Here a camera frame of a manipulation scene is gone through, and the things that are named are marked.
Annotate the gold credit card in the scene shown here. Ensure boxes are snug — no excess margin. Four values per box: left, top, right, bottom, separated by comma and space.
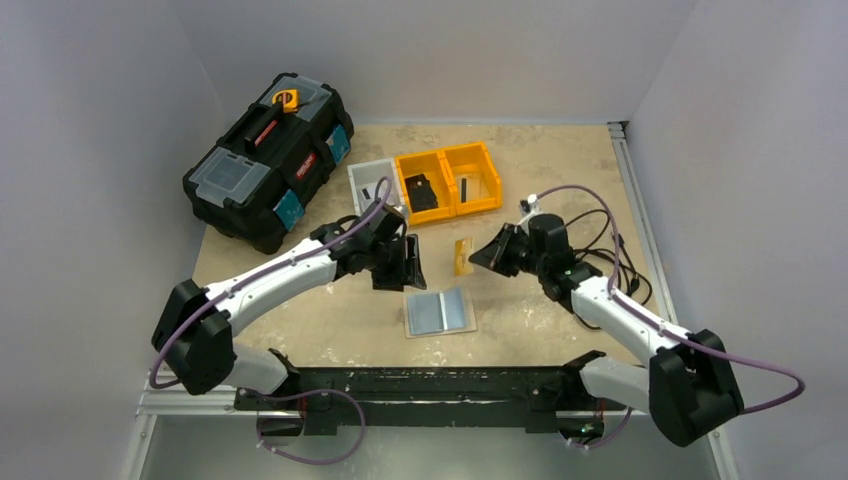
453, 237, 474, 277

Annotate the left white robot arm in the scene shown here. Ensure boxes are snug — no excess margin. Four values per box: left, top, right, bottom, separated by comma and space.
149, 204, 427, 396

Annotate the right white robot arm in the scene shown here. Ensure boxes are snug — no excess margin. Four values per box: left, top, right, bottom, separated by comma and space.
468, 196, 745, 447

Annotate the right yellow plastic bin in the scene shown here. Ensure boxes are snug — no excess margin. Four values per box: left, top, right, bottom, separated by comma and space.
443, 141, 503, 216

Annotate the yellow plastic bin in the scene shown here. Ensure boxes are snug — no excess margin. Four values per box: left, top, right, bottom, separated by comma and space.
395, 150, 457, 226
443, 141, 503, 216

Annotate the white plastic bin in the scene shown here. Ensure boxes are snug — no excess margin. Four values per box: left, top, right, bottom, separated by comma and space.
347, 158, 410, 220

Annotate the middle yellow plastic bin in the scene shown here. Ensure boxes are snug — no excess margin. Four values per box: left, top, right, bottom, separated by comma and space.
395, 150, 457, 226

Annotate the black plastic toolbox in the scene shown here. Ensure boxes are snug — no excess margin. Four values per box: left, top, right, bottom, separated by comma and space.
182, 72, 355, 255

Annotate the yellow tape measure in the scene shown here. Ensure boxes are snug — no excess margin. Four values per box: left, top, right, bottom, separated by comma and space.
271, 89, 300, 114

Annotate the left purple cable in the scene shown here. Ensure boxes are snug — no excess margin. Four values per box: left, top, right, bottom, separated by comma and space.
148, 176, 393, 466

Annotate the purple cable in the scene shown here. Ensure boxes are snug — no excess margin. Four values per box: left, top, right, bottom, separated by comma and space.
535, 184, 807, 452
148, 176, 393, 466

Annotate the black usb cable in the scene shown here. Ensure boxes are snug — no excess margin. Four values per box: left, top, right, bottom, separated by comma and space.
563, 209, 655, 331

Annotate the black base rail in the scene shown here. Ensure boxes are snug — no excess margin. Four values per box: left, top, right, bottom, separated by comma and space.
234, 366, 626, 440

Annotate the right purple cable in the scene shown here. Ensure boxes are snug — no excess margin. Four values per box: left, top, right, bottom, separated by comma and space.
535, 184, 807, 452

